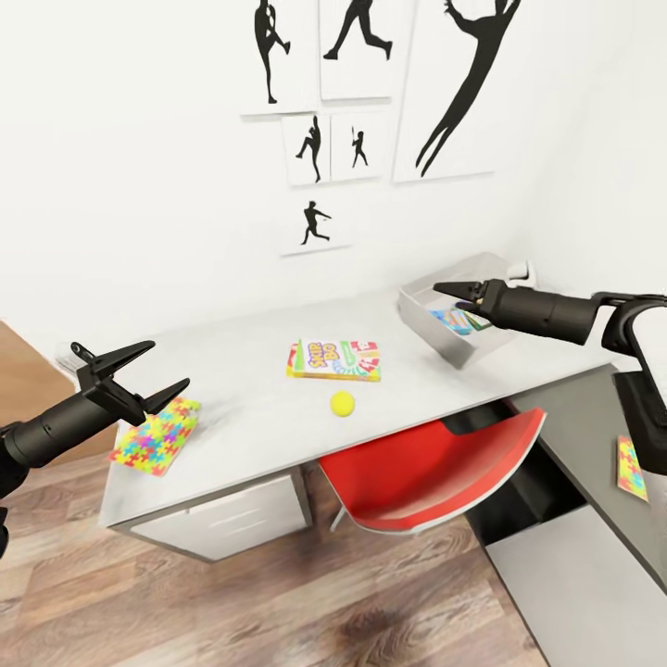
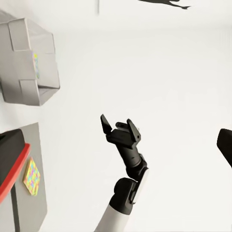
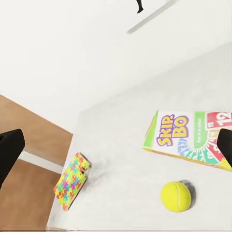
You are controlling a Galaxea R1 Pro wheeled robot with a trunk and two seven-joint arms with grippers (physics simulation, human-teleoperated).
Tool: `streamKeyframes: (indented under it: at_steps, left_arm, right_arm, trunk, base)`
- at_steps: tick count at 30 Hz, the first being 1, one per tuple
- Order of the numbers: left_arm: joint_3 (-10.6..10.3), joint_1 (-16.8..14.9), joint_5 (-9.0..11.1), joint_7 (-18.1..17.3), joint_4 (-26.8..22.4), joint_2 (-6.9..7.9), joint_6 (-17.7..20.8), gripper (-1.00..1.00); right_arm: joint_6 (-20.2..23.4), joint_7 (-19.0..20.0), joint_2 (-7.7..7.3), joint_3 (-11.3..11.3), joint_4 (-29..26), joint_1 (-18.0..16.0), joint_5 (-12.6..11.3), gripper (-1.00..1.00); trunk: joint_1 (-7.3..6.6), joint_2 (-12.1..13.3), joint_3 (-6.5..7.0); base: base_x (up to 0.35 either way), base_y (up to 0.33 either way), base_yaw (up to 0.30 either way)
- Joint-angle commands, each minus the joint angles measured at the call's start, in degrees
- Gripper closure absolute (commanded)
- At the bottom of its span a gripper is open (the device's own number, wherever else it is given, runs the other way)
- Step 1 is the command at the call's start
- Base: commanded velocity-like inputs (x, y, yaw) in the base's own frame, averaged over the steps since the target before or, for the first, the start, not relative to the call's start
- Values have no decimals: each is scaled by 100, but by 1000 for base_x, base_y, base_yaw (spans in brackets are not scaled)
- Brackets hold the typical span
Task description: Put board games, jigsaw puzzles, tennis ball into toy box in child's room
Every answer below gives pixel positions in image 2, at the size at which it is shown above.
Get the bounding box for board game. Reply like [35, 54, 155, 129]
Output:
[32, 53, 40, 79]

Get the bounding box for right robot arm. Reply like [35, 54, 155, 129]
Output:
[94, 114, 149, 232]

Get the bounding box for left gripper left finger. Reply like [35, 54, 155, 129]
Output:
[0, 129, 26, 187]

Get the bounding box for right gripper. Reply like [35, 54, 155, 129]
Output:
[101, 114, 142, 160]

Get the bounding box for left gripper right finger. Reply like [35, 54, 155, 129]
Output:
[217, 129, 232, 167]

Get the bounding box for jigsaw puzzle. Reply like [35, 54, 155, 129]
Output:
[24, 157, 40, 196]

